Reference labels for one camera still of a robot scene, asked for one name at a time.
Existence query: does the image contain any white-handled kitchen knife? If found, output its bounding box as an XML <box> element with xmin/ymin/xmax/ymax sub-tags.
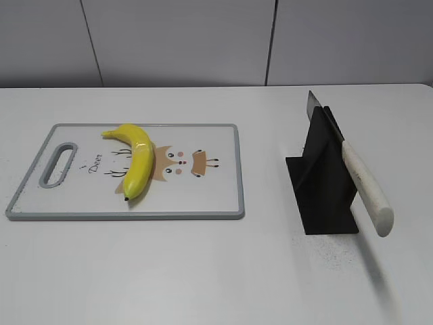
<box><xmin>306</xmin><ymin>90</ymin><xmax>394</xmax><ymax>238</ymax></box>

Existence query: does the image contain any yellow plastic banana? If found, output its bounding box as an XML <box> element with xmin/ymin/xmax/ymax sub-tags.
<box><xmin>101</xmin><ymin>124</ymin><xmax>154</xmax><ymax>201</ymax></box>

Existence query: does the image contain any grey-rimmed deer cutting board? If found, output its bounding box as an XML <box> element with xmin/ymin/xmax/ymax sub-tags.
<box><xmin>5</xmin><ymin>123</ymin><xmax>245</xmax><ymax>221</ymax></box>

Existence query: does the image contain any black knife stand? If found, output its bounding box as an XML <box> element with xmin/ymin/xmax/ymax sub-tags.
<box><xmin>286</xmin><ymin>106</ymin><xmax>359</xmax><ymax>235</ymax></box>

